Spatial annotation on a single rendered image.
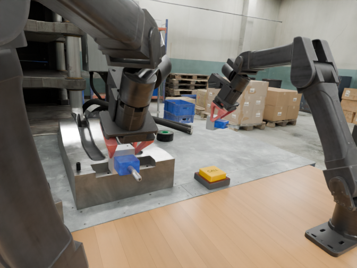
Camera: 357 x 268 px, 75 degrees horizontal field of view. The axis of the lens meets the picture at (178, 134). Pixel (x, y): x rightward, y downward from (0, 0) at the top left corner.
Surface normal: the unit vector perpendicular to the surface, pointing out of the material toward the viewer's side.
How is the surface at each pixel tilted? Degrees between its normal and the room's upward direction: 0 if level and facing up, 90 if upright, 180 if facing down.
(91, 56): 90
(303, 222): 0
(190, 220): 0
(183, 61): 90
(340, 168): 90
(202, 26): 90
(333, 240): 0
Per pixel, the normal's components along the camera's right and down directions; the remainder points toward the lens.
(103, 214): 0.07, -0.96
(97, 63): 0.51, 0.28
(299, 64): -0.92, 0.06
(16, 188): 0.94, 0.16
